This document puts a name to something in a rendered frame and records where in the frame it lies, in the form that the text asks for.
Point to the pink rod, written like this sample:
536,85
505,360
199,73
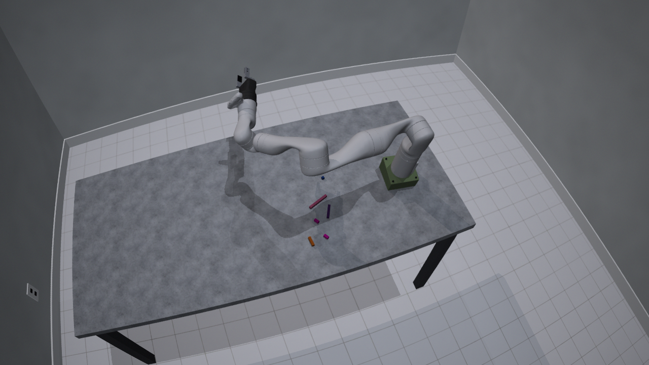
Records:
318,201

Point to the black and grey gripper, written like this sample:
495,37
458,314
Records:
246,97

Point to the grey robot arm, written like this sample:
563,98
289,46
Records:
313,152

